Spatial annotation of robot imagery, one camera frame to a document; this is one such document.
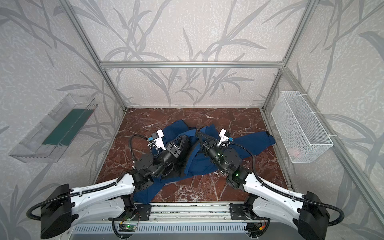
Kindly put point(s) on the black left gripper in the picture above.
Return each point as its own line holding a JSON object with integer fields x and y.
{"x": 177, "y": 146}

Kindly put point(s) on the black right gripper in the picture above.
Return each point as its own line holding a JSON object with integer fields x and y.
{"x": 208, "y": 144}

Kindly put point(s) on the blue zip jacket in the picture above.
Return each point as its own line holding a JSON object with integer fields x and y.
{"x": 198, "y": 164}

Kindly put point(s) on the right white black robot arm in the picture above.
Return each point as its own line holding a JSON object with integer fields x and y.
{"x": 304, "y": 213}

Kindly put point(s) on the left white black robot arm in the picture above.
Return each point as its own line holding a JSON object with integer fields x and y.
{"x": 55, "y": 213}

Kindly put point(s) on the pink object in basket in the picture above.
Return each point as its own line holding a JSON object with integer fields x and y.
{"x": 296, "y": 153}

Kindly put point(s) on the green circuit board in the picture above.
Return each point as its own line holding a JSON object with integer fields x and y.
{"x": 127, "y": 227}

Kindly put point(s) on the green mat in tray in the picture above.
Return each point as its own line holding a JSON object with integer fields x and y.
{"x": 68, "y": 128}

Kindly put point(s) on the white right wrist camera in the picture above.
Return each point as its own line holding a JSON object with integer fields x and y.
{"x": 224, "y": 136}

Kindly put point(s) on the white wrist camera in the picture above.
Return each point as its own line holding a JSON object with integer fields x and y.
{"x": 156, "y": 141}
{"x": 224, "y": 136}

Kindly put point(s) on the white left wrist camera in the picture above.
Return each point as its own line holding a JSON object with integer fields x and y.
{"x": 156, "y": 141}

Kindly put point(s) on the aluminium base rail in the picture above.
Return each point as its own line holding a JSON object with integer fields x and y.
{"x": 188, "y": 212}

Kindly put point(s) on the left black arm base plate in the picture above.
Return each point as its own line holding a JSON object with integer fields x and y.
{"x": 139, "y": 213}

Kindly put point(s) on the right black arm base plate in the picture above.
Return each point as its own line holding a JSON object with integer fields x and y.
{"x": 240, "y": 212}

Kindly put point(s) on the white wire mesh basket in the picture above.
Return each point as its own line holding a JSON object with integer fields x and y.
{"x": 299, "y": 126}

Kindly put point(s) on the aluminium frame struts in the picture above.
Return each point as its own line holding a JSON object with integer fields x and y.
{"x": 372, "y": 197}

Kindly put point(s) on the clear plastic wall tray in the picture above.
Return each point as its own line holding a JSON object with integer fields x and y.
{"x": 31, "y": 148}

